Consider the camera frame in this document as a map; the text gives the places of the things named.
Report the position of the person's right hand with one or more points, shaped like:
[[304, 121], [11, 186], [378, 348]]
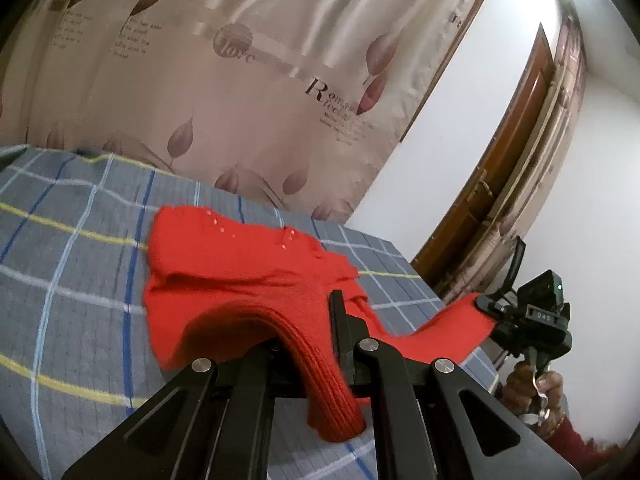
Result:
[[522, 385]]

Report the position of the brown wooden door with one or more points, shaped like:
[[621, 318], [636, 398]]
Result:
[[510, 125]]

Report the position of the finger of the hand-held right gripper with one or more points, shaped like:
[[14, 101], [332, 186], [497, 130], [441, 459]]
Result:
[[515, 265], [487, 306]]

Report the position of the beige leaf print curtain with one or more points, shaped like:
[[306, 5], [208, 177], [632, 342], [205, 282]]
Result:
[[250, 35]]

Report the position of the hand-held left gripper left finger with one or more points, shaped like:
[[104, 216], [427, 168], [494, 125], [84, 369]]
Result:
[[250, 375]]

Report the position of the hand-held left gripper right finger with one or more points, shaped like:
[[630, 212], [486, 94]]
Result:
[[340, 325]]

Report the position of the person's right forearm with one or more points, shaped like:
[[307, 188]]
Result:
[[580, 442]]

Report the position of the brown wooden window frame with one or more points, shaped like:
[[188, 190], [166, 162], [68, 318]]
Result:
[[407, 127]]

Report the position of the grey plaid bed sheet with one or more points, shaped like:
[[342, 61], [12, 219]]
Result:
[[75, 270]]

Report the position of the red knit sweater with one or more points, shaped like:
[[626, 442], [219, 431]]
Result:
[[240, 270]]

